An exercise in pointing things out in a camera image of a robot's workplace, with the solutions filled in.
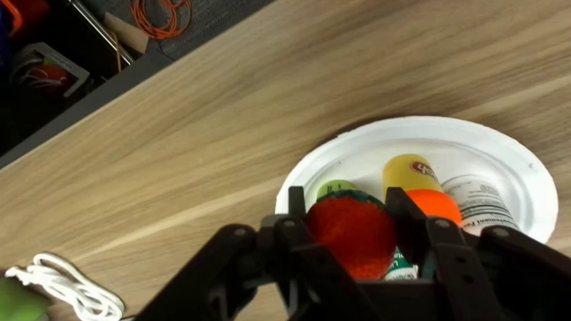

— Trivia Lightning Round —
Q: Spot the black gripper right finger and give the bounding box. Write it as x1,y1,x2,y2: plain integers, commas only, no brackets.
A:
383,186,571,321

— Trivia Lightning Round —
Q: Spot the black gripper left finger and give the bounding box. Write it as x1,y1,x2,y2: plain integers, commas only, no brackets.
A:
133,186,381,321

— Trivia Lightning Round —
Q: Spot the red knitted strawberry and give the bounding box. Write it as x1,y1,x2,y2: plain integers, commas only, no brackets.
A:
305,189,399,282

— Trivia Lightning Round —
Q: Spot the green tub teal lid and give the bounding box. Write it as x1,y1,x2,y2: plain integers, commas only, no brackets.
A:
314,179,360,202

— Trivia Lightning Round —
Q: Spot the yellow tub orange lid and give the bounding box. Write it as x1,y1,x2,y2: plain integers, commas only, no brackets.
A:
381,154,463,229

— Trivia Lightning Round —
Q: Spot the white paper plate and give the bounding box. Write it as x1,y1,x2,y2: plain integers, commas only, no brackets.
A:
273,114,560,246

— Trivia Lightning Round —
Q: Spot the green fruit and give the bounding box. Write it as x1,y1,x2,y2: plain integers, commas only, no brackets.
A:
0,277,49,321

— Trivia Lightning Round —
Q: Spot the white framed floor box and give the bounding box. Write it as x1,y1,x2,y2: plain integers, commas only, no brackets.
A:
8,41,92,100

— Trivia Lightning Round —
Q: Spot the red bin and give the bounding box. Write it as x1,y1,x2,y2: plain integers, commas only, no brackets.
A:
0,0,49,34

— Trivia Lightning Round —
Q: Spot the coiled white cable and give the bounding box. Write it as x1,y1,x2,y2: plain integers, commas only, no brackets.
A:
3,252,126,321

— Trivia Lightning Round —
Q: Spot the orange coiled cable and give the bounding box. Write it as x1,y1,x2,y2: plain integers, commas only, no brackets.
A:
130,0,194,43

